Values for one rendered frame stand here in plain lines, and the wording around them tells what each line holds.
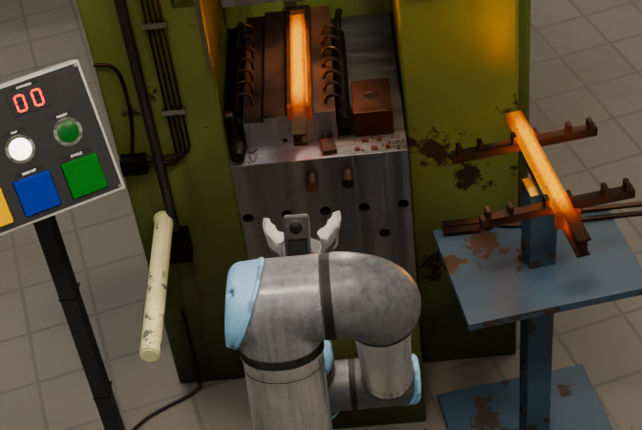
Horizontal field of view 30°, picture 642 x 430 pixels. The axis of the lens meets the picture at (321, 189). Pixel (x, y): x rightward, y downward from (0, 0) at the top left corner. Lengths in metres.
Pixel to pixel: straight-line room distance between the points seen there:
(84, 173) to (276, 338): 0.99
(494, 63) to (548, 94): 1.56
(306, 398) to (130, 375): 1.84
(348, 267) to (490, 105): 1.24
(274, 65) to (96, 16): 0.41
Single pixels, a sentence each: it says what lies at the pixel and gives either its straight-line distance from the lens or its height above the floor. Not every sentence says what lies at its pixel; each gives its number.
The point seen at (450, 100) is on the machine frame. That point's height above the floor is 0.88.
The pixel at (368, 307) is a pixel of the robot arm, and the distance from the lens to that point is 1.56.
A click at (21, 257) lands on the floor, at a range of 3.90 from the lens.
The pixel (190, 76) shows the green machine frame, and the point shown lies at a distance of 2.67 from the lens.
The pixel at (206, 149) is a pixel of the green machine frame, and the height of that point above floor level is 0.81.
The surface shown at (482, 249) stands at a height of 0.65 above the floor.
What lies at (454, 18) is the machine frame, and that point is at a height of 1.10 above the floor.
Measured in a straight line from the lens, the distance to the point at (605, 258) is 2.68.
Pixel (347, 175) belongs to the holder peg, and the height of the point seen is 0.88.
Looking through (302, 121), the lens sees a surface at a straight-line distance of 2.48.
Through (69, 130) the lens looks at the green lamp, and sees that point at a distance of 2.47.
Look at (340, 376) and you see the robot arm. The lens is 2.12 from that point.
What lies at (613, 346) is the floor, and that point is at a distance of 3.38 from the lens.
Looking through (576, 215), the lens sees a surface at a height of 0.94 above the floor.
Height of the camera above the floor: 2.51
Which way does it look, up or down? 40 degrees down
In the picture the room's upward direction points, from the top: 8 degrees counter-clockwise
